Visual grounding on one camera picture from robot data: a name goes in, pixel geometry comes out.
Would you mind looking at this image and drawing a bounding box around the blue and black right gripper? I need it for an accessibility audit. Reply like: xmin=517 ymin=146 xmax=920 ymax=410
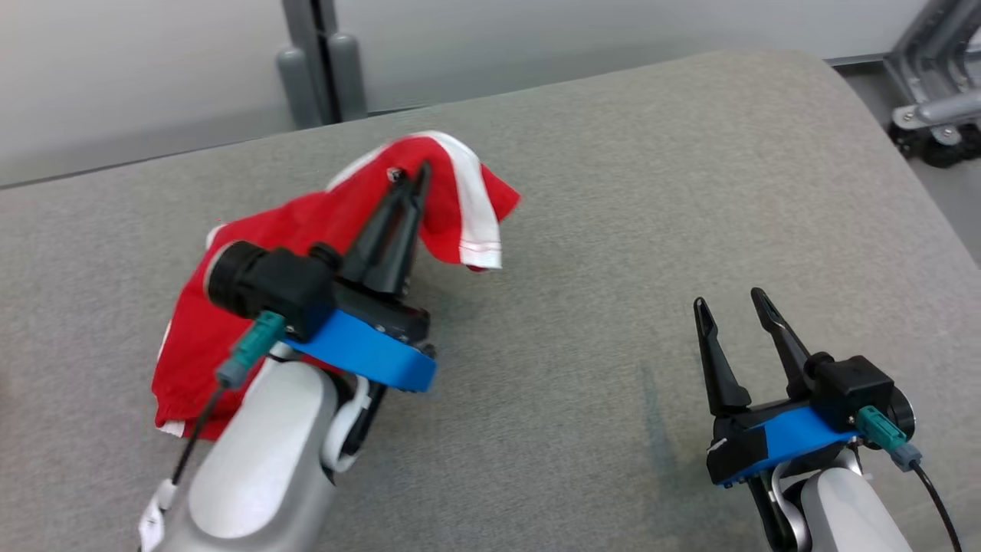
xmin=694 ymin=287 xmax=863 ymax=488

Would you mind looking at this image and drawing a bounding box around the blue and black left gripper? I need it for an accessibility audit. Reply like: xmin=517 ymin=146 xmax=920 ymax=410
xmin=287 ymin=163 xmax=438 ymax=393

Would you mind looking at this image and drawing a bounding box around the small red and white garment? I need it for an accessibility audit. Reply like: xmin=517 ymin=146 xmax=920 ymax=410
xmin=152 ymin=132 xmax=522 ymax=439

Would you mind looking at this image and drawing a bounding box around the black caster wheel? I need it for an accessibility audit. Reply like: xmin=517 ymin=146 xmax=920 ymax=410
xmin=889 ymin=123 xmax=981 ymax=169

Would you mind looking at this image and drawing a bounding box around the teal right cable connector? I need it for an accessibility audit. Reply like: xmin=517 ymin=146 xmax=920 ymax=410
xmin=856 ymin=406 xmax=924 ymax=472

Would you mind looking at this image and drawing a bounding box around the teal cable connector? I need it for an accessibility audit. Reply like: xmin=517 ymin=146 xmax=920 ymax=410
xmin=216 ymin=310 xmax=287 ymax=389
xmin=856 ymin=406 xmax=924 ymax=472

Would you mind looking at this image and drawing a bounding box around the teal left cable connector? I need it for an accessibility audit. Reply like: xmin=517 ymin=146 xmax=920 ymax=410
xmin=216 ymin=310 xmax=287 ymax=389

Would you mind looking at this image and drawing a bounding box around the grey metal post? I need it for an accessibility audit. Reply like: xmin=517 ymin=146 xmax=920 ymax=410
xmin=276 ymin=0 xmax=369 ymax=130

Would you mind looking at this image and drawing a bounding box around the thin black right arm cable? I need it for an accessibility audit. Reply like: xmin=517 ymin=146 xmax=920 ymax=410
xmin=912 ymin=460 xmax=963 ymax=552

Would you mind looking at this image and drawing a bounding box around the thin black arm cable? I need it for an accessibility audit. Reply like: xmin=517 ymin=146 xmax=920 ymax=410
xmin=172 ymin=383 xmax=228 ymax=485
xmin=912 ymin=460 xmax=963 ymax=552

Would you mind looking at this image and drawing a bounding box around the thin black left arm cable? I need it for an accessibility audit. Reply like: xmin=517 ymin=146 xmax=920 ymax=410
xmin=172 ymin=383 xmax=228 ymax=485

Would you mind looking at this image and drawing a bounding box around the grey metal wheeled frame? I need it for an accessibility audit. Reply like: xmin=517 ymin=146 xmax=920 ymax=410
xmin=881 ymin=0 xmax=981 ymax=146

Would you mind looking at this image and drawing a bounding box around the white left cable label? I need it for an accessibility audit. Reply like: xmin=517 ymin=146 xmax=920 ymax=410
xmin=138 ymin=479 xmax=182 ymax=550

